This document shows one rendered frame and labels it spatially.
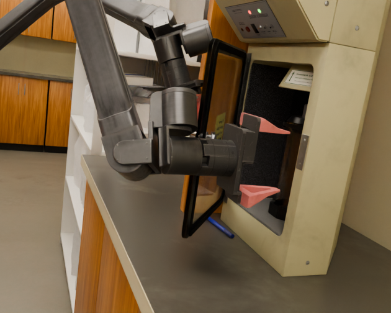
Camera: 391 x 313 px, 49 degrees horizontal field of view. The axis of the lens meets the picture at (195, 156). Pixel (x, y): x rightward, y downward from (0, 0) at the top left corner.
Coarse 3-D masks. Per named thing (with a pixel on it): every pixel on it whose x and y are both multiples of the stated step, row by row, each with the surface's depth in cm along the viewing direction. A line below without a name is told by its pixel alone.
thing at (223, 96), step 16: (208, 48) 78; (208, 64) 78; (224, 64) 88; (240, 64) 102; (224, 80) 91; (224, 96) 93; (224, 112) 96; (208, 128) 86; (192, 176) 83; (208, 176) 94; (208, 192) 96; (208, 208) 100
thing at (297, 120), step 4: (304, 108) 98; (304, 112) 97; (292, 116) 98; (296, 116) 98; (300, 116) 100; (304, 116) 97; (288, 120) 98; (292, 120) 96; (296, 120) 96; (300, 120) 95; (304, 120) 95; (300, 124) 95
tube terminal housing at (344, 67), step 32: (352, 0) 78; (384, 0) 80; (352, 32) 79; (288, 64) 99; (320, 64) 80; (352, 64) 81; (320, 96) 80; (352, 96) 83; (320, 128) 82; (352, 128) 84; (320, 160) 84; (352, 160) 90; (320, 192) 85; (256, 224) 98; (288, 224) 86; (320, 224) 88; (288, 256) 87; (320, 256) 90
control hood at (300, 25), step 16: (224, 0) 97; (240, 0) 91; (256, 0) 85; (272, 0) 80; (288, 0) 76; (304, 0) 74; (320, 0) 75; (336, 0) 77; (288, 16) 80; (304, 16) 75; (320, 16) 76; (288, 32) 84; (304, 32) 79; (320, 32) 77
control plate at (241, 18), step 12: (264, 0) 82; (228, 12) 99; (240, 12) 94; (252, 12) 90; (264, 12) 86; (240, 24) 99; (264, 24) 89; (276, 24) 85; (252, 36) 98; (264, 36) 93; (276, 36) 88
